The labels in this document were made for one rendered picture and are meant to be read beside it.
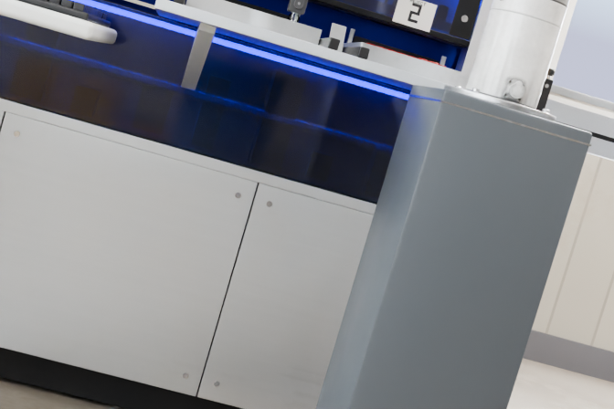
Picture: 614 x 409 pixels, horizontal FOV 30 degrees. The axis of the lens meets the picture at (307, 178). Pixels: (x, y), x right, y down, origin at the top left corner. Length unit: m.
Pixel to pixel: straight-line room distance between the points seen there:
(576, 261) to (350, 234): 2.39
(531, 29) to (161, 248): 0.99
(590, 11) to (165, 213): 2.63
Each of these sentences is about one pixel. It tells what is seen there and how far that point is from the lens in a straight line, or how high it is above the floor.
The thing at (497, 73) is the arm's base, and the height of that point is 0.91.
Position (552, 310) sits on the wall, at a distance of 4.80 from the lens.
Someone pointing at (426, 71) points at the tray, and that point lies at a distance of 2.23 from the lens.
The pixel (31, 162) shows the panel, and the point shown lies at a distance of 2.47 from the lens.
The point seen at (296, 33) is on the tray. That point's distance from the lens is 2.19.
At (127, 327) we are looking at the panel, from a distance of 2.51.
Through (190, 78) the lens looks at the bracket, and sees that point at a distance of 2.35.
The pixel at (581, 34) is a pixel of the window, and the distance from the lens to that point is 4.70.
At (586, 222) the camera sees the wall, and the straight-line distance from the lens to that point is 4.78.
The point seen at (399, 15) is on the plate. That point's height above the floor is 1.01.
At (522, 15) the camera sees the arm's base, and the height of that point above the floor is 1.01.
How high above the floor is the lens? 0.80
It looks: 4 degrees down
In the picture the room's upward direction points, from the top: 16 degrees clockwise
